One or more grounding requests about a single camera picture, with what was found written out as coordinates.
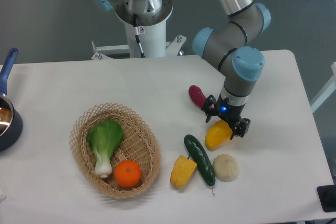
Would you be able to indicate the white metal base frame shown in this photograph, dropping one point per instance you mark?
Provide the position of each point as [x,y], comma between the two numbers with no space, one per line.
[173,48]

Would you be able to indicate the white table leg frame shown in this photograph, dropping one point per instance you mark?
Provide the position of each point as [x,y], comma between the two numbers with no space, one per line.
[324,93]

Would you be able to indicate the yellow toy bell pepper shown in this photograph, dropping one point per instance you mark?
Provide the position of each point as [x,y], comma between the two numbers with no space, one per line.
[182,171]

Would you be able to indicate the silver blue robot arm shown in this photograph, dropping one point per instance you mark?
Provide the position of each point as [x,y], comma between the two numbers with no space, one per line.
[226,50]

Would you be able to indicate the green toy bok choy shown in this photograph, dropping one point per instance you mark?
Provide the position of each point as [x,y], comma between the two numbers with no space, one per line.
[104,139]

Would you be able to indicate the woven wicker basket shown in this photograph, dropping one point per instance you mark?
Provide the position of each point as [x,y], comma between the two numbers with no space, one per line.
[139,144]

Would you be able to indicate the yellow toy mango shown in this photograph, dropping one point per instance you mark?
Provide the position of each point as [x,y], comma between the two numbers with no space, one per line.
[217,134]

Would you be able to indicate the purple toy sweet potato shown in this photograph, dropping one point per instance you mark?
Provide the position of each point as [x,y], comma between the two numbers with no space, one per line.
[197,96]

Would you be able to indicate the green toy cucumber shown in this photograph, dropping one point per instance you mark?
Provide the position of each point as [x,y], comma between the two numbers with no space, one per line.
[198,154]

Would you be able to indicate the dark blue saucepan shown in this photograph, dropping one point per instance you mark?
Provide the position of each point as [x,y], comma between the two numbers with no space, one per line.
[11,120]

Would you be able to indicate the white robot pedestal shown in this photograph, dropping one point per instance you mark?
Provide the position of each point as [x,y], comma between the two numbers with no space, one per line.
[152,39]

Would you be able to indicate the orange toy tangerine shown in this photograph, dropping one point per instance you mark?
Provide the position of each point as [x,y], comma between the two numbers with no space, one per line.
[127,173]

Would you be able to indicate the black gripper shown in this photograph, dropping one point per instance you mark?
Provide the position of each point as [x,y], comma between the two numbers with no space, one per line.
[228,113]

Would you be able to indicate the black device at edge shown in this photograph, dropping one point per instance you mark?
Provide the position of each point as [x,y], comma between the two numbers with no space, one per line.
[326,195]

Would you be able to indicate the beige toy steamed bun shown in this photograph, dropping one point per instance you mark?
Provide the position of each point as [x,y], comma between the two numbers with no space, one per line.
[225,167]

